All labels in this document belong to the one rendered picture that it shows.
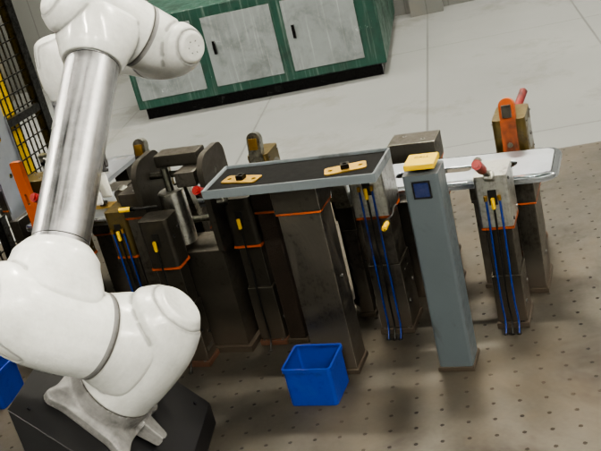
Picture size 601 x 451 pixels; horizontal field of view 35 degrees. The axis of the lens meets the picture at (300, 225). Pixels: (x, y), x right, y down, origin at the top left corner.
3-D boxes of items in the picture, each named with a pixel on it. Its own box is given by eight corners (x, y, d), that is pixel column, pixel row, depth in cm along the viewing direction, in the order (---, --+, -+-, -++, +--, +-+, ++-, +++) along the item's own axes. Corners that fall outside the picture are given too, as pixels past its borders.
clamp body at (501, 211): (535, 308, 212) (512, 157, 198) (529, 336, 202) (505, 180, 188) (502, 310, 214) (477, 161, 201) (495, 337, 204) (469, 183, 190)
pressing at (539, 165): (563, 144, 218) (562, 138, 217) (557, 182, 199) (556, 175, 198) (64, 198, 268) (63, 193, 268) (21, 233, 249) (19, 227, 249)
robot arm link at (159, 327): (162, 427, 172) (231, 346, 163) (73, 406, 161) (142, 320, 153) (146, 361, 183) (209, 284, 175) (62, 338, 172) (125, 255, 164)
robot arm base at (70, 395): (139, 474, 167) (156, 455, 165) (40, 398, 166) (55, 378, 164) (172, 421, 184) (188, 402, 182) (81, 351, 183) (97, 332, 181)
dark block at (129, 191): (197, 335, 237) (148, 181, 221) (185, 349, 231) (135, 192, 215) (179, 335, 238) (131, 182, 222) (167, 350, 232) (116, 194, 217)
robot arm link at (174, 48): (181, 38, 203) (127, 9, 195) (226, 28, 189) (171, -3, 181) (163, 94, 201) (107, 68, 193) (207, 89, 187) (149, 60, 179)
